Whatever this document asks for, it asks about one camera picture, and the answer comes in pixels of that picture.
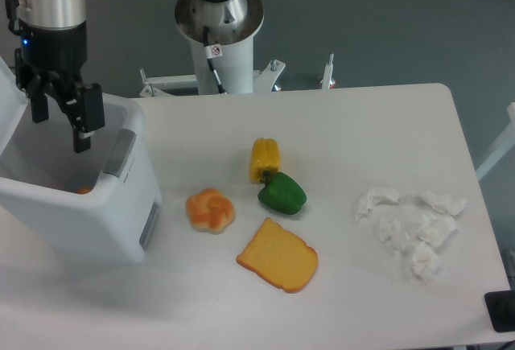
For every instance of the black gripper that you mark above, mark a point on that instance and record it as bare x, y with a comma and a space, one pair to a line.
50, 65

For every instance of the orange knotted bread roll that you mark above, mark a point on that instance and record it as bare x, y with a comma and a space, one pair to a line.
83, 190

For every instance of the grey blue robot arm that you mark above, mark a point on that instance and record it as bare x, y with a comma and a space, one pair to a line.
47, 14

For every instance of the white trash can lid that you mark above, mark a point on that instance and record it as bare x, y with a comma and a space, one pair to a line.
13, 105

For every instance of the white trash can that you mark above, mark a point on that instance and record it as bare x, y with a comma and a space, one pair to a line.
40, 173

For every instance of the round knotted bread roll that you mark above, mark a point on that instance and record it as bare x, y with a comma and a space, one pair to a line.
210, 211

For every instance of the square toast bread slice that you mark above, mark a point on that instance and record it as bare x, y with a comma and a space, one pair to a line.
279, 257

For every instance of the yellow bell pepper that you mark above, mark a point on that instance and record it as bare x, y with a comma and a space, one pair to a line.
265, 156

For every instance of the green bell pepper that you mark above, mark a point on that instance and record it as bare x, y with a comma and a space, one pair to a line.
281, 193

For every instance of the crumpled white tissue middle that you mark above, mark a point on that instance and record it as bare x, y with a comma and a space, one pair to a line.
435, 229

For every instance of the crumpled white tissue bottom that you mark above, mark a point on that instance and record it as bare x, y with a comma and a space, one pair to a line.
425, 262

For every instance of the crumpled white tissue top right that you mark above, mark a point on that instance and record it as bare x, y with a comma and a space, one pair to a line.
443, 203

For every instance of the black device at edge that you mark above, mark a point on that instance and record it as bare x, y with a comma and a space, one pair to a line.
500, 306

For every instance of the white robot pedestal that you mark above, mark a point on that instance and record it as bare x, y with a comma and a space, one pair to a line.
233, 64

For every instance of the white frame at right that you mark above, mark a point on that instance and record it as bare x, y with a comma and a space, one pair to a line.
503, 143

